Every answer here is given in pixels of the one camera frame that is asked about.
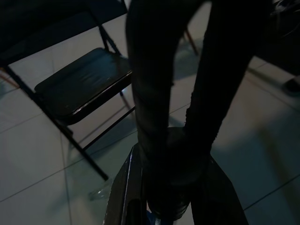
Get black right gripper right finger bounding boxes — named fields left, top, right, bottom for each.
left=185, top=0, right=275, bottom=155

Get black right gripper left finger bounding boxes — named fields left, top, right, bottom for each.
left=126, top=0, right=207, bottom=162

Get blue long-handled dustpan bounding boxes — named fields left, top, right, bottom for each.
left=103, top=126, right=249, bottom=225

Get black folding chair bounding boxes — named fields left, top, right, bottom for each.
left=0, top=0, right=136, bottom=181

